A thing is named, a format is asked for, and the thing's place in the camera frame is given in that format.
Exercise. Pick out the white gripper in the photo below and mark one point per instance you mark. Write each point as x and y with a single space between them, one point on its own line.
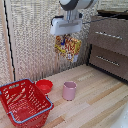
66 26

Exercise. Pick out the yellow red snack package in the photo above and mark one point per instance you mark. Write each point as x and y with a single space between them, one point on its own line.
68 47

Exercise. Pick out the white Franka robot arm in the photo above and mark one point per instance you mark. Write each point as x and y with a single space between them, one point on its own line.
76 5

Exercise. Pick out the brown drawer cabinet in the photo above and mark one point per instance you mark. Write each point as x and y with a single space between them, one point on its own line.
110 46

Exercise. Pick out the red plastic bowl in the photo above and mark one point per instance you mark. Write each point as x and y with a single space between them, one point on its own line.
44 85

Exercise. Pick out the pink plastic cup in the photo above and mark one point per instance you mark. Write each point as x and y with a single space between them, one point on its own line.
69 90

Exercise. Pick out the red shopping basket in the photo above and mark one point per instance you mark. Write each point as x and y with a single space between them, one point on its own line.
22 103

